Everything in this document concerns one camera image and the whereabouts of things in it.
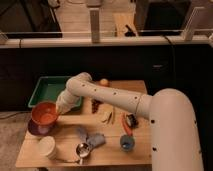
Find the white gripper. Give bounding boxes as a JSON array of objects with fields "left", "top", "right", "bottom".
[{"left": 56, "top": 90, "right": 80, "bottom": 115}]

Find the orange bowl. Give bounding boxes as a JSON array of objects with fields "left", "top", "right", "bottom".
[{"left": 31, "top": 102, "right": 58, "bottom": 126}]

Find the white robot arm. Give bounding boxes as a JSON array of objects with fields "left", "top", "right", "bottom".
[{"left": 56, "top": 72, "right": 204, "bottom": 171}]

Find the green plastic tray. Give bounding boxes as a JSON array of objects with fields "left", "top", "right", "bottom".
[{"left": 28, "top": 75, "right": 85, "bottom": 109}]

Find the purple bowl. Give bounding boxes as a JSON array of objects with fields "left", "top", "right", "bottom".
[{"left": 28, "top": 120, "right": 54, "bottom": 135}]

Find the orange fruit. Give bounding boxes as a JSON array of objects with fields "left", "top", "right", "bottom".
[{"left": 99, "top": 78, "right": 109, "bottom": 87}]

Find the white cup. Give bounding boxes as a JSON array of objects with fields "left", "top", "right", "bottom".
[{"left": 38, "top": 136, "right": 57, "bottom": 159}]

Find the blue grey cloth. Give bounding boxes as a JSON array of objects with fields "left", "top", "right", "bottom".
[{"left": 76, "top": 127, "right": 106, "bottom": 148}]

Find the metal ladle spoon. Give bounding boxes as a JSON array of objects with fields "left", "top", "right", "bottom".
[{"left": 76, "top": 143, "right": 91, "bottom": 164}]

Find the orange carrot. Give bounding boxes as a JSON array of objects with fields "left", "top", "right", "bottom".
[{"left": 122, "top": 115, "right": 133, "bottom": 136}]

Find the small blue cup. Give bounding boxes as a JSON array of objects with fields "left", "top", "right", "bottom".
[{"left": 120, "top": 135, "right": 135, "bottom": 152}]

